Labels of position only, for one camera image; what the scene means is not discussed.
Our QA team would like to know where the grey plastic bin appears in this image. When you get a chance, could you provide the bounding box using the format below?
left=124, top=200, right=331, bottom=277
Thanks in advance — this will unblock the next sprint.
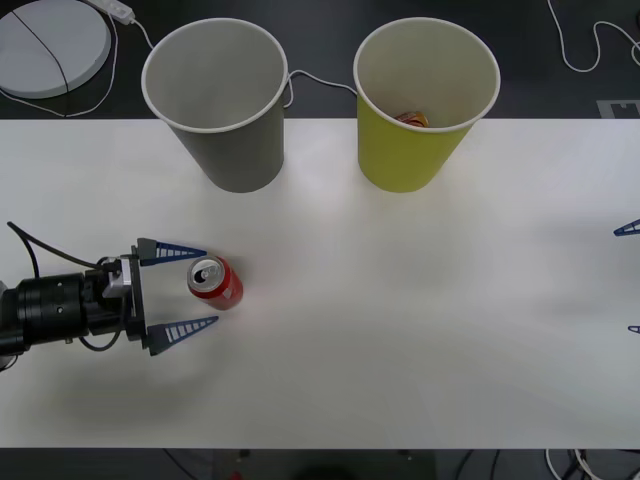
left=141, top=18, right=290, bottom=194

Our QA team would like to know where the thin white looped cable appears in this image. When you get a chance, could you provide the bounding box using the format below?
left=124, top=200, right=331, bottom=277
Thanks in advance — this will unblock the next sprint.
left=0, top=0, right=120, bottom=119

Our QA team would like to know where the white wavy cable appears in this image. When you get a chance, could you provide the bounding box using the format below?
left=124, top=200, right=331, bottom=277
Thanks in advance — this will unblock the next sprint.
left=546, top=0, right=640, bottom=72

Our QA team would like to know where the black cable over disc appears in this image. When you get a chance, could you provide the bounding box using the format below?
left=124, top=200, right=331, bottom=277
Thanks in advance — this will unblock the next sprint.
left=11, top=8, right=72, bottom=119

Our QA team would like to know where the grey floor plate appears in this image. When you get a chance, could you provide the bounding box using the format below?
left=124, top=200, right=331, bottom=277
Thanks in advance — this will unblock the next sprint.
left=596, top=99, right=640, bottom=120

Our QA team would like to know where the orange gold drink can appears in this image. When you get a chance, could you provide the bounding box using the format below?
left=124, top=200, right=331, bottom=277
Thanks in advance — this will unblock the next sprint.
left=393, top=110, right=431, bottom=129

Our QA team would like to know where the white power strip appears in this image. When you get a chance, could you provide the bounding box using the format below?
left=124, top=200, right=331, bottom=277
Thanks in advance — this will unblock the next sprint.
left=82, top=0, right=137, bottom=24

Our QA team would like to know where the white round disc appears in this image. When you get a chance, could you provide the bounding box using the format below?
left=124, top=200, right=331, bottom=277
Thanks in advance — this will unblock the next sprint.
left=0, top=0, right=113, bottom=100

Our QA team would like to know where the red drink can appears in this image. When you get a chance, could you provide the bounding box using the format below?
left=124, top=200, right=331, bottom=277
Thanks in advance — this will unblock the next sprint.
left=186, top=255, right=245, bottom=312

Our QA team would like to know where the white cable bundle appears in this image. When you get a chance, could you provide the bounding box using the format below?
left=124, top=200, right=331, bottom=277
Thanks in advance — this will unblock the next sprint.
left=543, top=448, right=604, bottom=480

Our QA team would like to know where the yellow-green plastic bin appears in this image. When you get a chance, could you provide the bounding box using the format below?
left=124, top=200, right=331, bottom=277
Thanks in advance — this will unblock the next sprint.
left=352, top=16, right=502, bottom=194

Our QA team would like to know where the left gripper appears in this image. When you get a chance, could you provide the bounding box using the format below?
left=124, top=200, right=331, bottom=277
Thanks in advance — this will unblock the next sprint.
left=83, top=237, right=220, bottom=357

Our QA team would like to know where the white power strip cable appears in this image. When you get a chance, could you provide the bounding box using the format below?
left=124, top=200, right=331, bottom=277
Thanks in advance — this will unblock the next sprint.
left=130, top=17, right=359, bottom=109

